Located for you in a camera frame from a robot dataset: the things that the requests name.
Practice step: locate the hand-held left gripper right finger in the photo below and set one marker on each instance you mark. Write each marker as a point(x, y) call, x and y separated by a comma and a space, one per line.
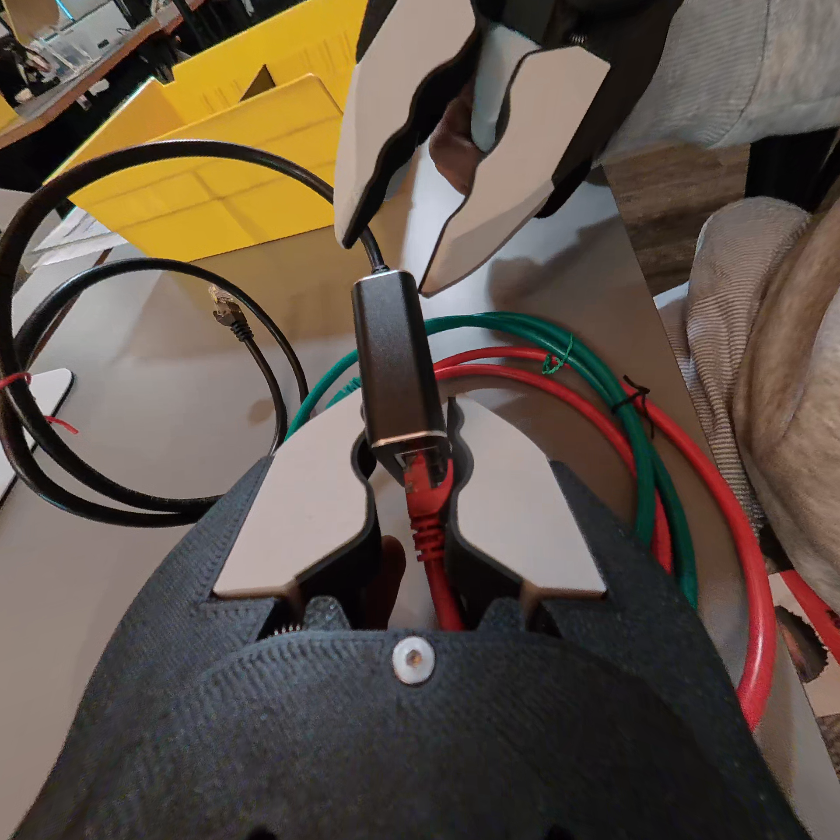
point(518, 518)

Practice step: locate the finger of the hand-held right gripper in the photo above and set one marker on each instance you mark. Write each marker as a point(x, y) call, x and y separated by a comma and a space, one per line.
point(387, 98)
point(531, 144)

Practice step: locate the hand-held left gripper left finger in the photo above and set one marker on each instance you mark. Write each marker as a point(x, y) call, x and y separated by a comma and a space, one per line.
point(308, 518)

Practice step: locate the yellow plastic bin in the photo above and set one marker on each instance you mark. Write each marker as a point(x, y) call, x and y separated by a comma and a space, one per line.
point(229, 184)

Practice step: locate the person's right forearm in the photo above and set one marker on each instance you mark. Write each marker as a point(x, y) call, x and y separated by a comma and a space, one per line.
point(741, 65)

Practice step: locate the person's right hand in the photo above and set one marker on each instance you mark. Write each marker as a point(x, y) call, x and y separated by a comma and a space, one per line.
point(453, 144)

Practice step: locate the green twist tie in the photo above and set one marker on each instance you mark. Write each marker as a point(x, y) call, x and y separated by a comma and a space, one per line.
point(554, 362)

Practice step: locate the black twist tie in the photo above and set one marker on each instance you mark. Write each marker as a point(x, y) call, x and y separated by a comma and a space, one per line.
point(633, 397)

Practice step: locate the white folding stand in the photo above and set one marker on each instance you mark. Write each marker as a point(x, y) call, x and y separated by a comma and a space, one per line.
point(46, 394)

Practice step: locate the red twist tie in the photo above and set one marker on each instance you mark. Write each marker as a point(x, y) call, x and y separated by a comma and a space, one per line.
point(16, 379)

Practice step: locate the laminated paper sheet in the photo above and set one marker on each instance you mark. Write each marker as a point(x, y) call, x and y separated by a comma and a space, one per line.
point(79, 236)

